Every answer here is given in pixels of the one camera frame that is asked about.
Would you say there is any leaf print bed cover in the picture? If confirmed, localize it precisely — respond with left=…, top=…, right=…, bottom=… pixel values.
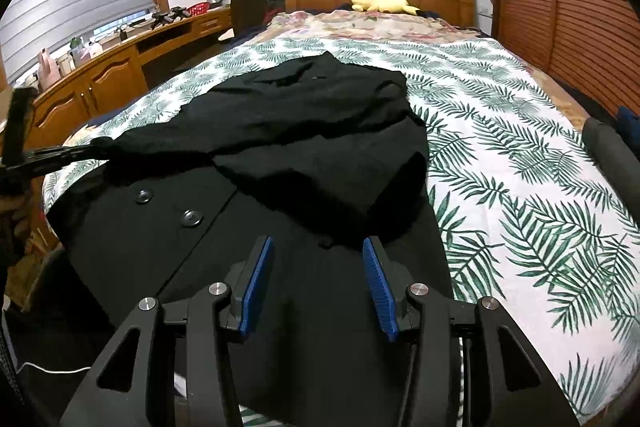
left=42, top=36, right=640, bottom=427

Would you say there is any white cable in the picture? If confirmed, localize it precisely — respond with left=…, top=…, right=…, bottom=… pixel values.
left=17, top=361, right=96, bottom=376

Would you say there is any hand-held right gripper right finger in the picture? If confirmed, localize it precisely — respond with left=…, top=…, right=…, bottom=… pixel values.
left=362, top=237, right=576, bottom=427

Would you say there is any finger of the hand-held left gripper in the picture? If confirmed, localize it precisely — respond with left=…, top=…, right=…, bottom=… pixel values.
left=30, top=144, right=98, bottom=160
left=20, top=152, right=111, bottom=181

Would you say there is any floral blanket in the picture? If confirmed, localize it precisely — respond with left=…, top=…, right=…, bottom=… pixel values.
left=260, top=9, right=493, bottom=45

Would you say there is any black coat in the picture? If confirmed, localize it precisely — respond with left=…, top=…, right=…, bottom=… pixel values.
left=45, top=52, right=456, bottom=418

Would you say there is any navy folded cloth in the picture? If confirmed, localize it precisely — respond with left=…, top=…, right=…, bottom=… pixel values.
left=617, top=106, right=640, bottom=138

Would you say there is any dark wooden chair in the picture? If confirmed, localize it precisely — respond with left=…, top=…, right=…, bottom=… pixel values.
left=218, top=0, right=271, bottom=42

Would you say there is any wooden desk with cabinets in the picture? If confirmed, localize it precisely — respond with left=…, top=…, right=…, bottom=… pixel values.
left=0, top=4, right=236, bottom=148

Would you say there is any wooden louvred wardrobe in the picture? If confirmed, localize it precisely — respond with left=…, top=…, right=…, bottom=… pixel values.
left=482, top=0, right=640, bottom=128

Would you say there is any pink bottle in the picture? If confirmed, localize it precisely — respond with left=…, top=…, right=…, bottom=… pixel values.
left=38, top=48, right=60, bottom=90

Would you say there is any person's left hand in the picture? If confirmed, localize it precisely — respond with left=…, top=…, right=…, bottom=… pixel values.
left=0, top=192, right=33, bottom=268

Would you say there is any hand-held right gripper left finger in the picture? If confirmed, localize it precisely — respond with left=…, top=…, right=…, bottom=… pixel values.
left=60, top=234, right=275, bottom=427

